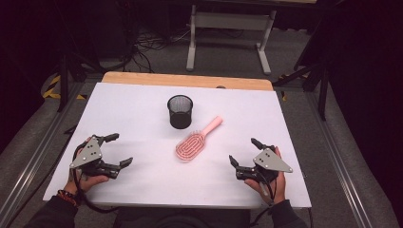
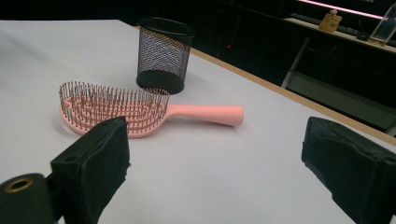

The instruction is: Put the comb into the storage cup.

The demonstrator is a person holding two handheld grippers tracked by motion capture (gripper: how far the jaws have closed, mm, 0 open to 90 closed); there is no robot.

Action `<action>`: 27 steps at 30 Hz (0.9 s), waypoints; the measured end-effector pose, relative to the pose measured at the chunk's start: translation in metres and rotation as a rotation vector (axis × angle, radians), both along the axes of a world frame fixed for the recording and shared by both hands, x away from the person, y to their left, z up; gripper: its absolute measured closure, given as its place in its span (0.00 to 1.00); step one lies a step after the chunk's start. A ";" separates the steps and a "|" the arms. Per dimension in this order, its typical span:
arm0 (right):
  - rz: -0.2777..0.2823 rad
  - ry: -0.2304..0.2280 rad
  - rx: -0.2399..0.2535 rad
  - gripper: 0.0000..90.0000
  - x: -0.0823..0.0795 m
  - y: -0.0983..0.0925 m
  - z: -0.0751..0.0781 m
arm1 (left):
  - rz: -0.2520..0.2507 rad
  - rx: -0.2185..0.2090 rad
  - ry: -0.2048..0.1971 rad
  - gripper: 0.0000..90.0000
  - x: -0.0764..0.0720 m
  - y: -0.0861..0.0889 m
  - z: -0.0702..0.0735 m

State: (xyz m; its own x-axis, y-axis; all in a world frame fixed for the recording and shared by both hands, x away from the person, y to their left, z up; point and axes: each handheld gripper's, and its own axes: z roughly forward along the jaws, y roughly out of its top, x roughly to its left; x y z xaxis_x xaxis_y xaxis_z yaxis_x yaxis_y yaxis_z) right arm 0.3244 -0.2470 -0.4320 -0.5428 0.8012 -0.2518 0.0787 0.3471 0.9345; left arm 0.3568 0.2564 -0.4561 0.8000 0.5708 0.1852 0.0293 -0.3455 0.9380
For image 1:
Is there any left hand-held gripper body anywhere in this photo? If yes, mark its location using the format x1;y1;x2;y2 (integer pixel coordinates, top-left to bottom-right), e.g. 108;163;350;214
69;134;123;181

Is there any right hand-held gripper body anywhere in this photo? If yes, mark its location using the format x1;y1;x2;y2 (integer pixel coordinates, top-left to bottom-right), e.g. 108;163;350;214
235;144;294;185

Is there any pink hairbrush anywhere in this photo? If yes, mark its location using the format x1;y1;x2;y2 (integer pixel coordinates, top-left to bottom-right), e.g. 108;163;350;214
175;115;224;162

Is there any black mesh pen holder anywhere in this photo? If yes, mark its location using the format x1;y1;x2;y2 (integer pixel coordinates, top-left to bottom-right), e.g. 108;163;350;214
166;94;194;130

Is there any person's left hand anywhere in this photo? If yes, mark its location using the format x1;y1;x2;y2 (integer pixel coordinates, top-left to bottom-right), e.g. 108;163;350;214
63;136;110;196

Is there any person's right hand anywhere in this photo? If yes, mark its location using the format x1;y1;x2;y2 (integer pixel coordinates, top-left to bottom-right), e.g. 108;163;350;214
244;145;287;205

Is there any white table mat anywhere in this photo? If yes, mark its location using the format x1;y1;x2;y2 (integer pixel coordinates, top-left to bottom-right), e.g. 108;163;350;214
42;82;312;210

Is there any yellow black hazard tape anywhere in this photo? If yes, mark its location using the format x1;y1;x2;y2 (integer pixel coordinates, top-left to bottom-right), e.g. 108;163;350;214
42;74;88;101
278;73;311;103

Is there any black metal stand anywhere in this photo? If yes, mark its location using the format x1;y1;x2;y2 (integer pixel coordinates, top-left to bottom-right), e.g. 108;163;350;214
56;51;107;113
273;55;331;122

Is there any person's dark clothing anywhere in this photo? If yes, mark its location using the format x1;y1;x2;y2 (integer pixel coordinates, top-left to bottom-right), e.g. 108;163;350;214
113;206;255;228

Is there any wooden table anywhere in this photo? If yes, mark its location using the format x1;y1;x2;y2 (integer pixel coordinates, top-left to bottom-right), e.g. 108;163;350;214
102;71;274;92

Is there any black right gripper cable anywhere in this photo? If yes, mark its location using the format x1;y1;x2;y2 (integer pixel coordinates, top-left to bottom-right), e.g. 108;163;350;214
249;177;276;228

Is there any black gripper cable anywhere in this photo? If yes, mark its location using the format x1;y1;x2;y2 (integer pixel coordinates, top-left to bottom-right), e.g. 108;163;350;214
249;177;276;228
71;146;119;214

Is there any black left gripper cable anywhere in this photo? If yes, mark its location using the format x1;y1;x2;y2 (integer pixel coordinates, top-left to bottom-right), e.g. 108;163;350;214
71;146;119;214

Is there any red and black bracelet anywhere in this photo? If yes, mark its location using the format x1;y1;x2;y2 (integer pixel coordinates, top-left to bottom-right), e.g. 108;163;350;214
56;188;79;208

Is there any aluminium floor rail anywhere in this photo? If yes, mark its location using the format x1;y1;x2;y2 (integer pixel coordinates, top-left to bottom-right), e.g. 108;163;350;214
305;91;375;228
0;81;87;228

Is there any bundle of black floor cables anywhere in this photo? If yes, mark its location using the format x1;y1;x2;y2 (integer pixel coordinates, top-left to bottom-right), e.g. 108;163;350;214
125;27;193;74

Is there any grey metal desk frame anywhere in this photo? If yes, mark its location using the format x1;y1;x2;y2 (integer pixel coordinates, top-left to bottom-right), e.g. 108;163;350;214
185;0;317;76

